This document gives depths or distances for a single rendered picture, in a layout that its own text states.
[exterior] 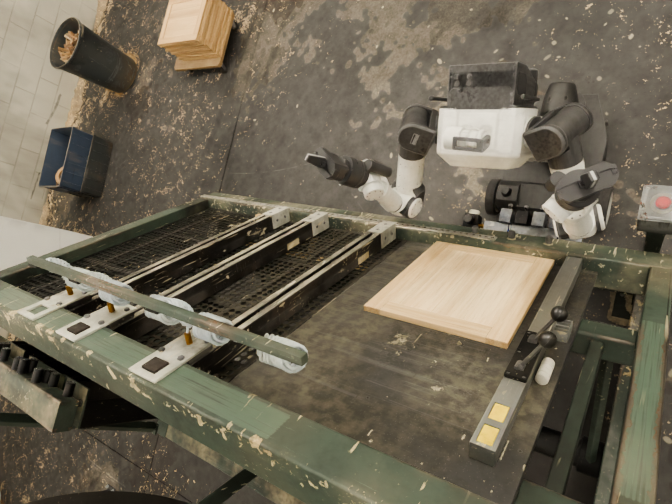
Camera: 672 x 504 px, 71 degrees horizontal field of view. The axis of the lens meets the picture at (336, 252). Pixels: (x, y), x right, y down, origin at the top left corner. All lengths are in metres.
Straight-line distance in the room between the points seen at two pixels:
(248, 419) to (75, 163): 4.46
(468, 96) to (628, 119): 1.52
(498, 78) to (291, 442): 1.10
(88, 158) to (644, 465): 5.00
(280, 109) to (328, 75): 0.47
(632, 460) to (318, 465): 0.55
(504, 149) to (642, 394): 0.72
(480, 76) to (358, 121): 1.99
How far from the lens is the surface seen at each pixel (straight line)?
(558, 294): 1.53
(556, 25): 3.23
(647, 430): 1.11
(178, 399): 1.10
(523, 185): 2.63
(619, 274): 1.79
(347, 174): 1.42
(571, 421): 1.24
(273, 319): 1.42
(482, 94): 1.49
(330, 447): 0.91
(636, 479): 1.01
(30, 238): 4.74
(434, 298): 1.50
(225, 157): 4.10
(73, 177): 5.24
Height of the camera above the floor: 2.66
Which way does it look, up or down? 57 degrees down
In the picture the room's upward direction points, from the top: 71 degrees counter-clockwise
